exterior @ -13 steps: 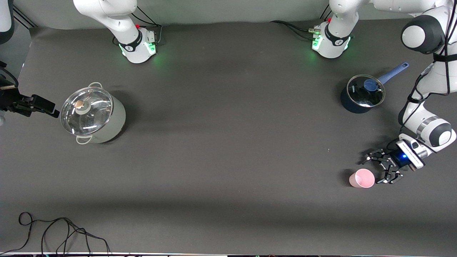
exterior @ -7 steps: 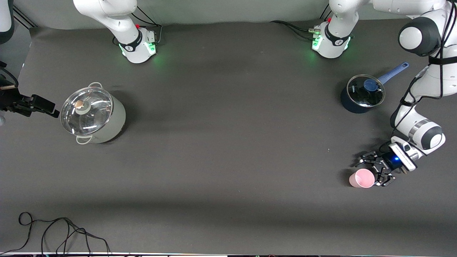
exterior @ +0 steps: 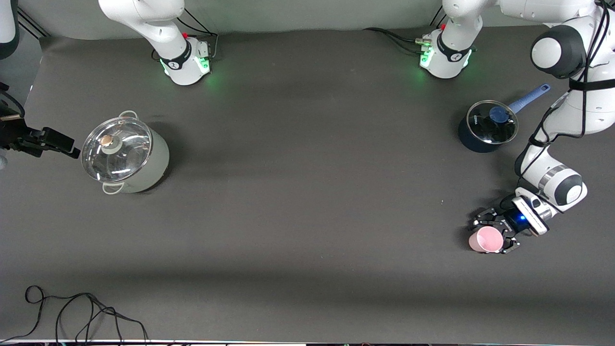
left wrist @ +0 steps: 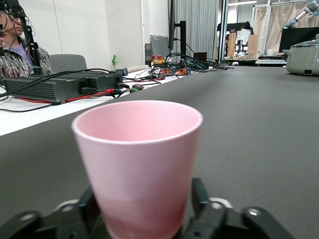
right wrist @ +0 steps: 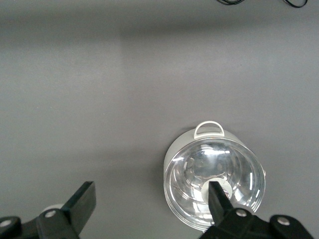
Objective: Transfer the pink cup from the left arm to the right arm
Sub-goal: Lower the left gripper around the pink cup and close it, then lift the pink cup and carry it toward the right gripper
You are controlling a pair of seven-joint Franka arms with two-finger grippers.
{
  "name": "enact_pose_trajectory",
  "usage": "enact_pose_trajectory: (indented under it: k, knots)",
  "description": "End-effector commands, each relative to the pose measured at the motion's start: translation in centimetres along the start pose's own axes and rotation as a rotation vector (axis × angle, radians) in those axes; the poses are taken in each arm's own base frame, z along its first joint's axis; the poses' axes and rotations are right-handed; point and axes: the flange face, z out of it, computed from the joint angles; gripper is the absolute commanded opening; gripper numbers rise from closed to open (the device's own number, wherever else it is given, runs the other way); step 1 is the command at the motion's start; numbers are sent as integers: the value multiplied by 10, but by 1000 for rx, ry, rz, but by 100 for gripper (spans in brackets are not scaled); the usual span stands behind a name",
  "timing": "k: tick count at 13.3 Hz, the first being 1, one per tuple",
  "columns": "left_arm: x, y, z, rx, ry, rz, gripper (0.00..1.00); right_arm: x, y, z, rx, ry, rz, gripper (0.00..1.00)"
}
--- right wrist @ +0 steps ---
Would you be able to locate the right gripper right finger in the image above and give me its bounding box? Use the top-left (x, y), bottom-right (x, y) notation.
top-left (199, 181), bottom-right (314, 239)

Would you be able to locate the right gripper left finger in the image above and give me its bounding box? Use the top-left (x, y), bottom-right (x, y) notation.
top-left (0, 181), bottom-right (97, 239)

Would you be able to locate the large glass pot lid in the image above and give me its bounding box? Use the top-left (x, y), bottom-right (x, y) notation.
top-left (163, 136), bottom-right (267, 229)

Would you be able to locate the pale green cooking pot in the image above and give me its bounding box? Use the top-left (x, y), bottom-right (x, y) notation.
top-left (163, 120), bottom-right (267, 228)

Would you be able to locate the thin black loose cable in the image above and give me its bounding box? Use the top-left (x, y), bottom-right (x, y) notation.
top-left (214, 0), bottom-right (309, 8)

